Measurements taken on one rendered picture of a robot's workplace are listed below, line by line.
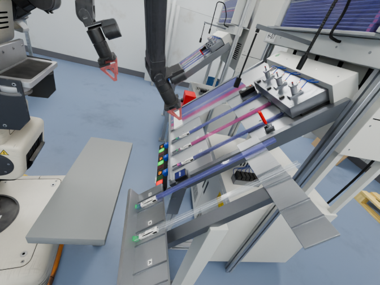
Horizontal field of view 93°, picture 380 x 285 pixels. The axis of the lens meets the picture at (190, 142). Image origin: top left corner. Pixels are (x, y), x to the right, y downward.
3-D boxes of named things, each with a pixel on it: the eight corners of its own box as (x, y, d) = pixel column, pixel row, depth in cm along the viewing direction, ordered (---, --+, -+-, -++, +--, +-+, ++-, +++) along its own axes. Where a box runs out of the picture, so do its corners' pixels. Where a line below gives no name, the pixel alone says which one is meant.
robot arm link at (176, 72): (145, 60, 66) (152, 77, 63) (173, 46, 66) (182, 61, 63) (156, 81, 77) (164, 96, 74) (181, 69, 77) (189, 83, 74)
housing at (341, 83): (335, 118, 66) (332, 85, 59) (272, 81, 106) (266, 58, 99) (358, 107, 64) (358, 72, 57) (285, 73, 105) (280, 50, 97)
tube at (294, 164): (135, 242, 53) (133, 241, 53) (135, 237, 54) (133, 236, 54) (300, 166, 46) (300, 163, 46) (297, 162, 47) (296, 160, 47)
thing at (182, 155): (176, 185, 78) (172, 181, 76) (173, 117, 132) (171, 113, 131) (215, 166, 74) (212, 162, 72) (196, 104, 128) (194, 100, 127)
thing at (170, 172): (176, 189, 80) (167, 180, 76) (174, 120, 134) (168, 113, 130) (179, 188, 79) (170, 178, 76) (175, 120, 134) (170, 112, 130)
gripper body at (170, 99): (179, 96, 82) (172, 82, 78) (180, 106, 74) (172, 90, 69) (166, 102, 83) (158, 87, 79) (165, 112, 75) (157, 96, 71)
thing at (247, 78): (259, 151, 72) (255, 142, 69) (220, 94, 126) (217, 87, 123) (346, 110, 65) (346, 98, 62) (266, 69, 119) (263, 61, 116)
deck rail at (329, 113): (177, 193, 78) (169, 185, 75) (176, 189, 80) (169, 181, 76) (351, 113, 63) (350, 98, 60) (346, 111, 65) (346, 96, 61)
